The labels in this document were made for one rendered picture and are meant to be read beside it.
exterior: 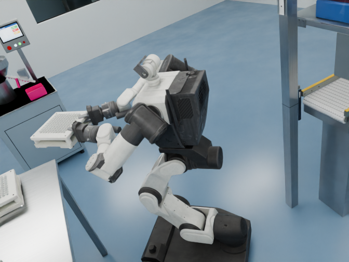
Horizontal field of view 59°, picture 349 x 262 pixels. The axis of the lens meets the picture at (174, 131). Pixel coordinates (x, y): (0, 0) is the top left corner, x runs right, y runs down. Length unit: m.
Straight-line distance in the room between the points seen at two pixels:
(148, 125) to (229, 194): 1.45
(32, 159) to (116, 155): 2.17
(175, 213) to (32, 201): 0.78
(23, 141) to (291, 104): 2.41
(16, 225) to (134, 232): 1.06
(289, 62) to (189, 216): 1.04
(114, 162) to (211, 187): 1.44
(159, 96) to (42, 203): 0.79
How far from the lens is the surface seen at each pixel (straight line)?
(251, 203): 2.41
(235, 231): 1.87
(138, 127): 1.17
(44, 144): 1.79
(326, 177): 2.24
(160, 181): 1.70
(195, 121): 1.29
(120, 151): 1.21
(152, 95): 1.28
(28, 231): 1.57
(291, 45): 1.64
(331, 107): 1.74
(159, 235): 2.13
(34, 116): 3.15
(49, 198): 1.66
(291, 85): 1.74
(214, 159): 1.48
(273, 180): 2.56
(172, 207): 1.89
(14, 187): 1.74
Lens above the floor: 1.86
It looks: 35 degrees down
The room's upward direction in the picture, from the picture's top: 16 degrees counter-clockwise
